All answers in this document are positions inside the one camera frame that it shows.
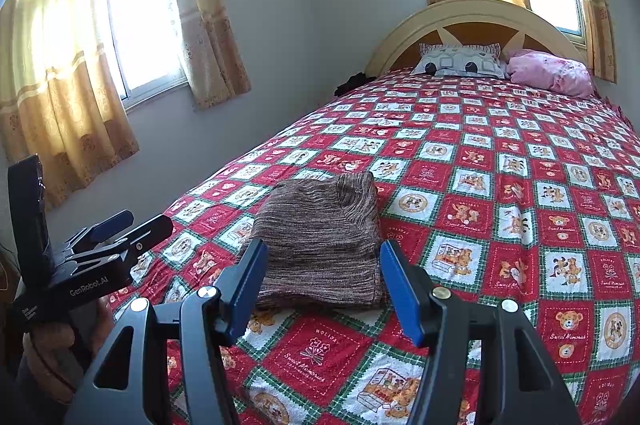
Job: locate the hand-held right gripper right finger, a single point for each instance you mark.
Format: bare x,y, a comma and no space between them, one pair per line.
405,295

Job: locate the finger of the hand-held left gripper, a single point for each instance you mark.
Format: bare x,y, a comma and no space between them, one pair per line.
145,232
112,225

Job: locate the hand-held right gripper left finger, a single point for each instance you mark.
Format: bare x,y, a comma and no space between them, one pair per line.
245,295

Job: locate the brown knit sweater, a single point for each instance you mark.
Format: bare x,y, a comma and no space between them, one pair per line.
315,245

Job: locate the person's left hand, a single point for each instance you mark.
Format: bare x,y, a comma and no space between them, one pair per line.
47,350

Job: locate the red checked bear bedspread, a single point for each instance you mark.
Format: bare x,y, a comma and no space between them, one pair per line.
500,185

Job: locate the dark cloth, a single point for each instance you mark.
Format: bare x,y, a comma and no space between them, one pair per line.
355,85

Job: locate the grey patterned pillow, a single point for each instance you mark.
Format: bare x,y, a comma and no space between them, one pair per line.
460,62

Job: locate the pink pillow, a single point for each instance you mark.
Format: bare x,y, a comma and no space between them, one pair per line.
550,72

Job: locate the cream wooden headboard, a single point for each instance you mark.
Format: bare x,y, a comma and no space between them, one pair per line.
475,7

